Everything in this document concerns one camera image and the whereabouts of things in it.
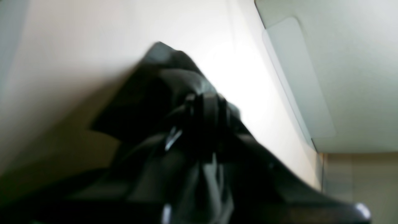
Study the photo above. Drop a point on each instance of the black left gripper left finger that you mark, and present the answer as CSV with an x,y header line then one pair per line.
x,y
157,183

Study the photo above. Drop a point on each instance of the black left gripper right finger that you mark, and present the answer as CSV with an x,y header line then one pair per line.
x,y
263,189

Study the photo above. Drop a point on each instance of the dark grey t-shirt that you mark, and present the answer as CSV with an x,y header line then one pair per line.
x,y
144,105

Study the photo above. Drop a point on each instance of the grey cabinet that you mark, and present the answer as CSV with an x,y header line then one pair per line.
x,y
337,61

